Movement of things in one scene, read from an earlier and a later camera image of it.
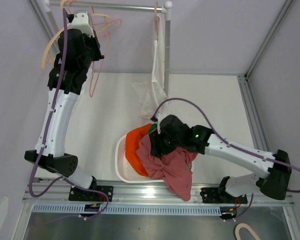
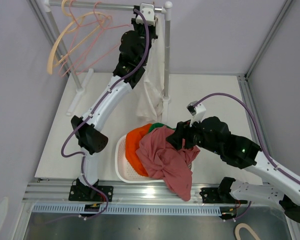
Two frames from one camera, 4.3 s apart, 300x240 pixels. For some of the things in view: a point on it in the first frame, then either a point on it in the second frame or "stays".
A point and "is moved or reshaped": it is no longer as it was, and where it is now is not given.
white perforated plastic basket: [124, 172] stays
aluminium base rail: [141, 192] stays
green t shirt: [153, 126] stays
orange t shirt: [132, 140] stays
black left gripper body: [93, 52] → [139, 29]
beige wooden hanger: [67, 27] is moved or reshaped
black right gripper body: [167, 144] → [194, 137]
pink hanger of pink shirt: [92, 8] → [101, 30]
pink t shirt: [174, 167] stays
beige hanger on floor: [241, 225] stays
